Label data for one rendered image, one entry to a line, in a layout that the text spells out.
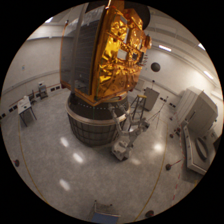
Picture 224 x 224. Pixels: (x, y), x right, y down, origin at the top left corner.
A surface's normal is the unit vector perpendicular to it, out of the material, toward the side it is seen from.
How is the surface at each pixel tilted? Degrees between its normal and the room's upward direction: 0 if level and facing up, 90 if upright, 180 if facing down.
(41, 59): 90
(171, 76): 90
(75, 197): 0
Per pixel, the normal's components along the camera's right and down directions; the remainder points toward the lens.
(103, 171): 0.18, -0.77
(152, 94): -0.58, 0.42
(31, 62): 0.80, 0.48
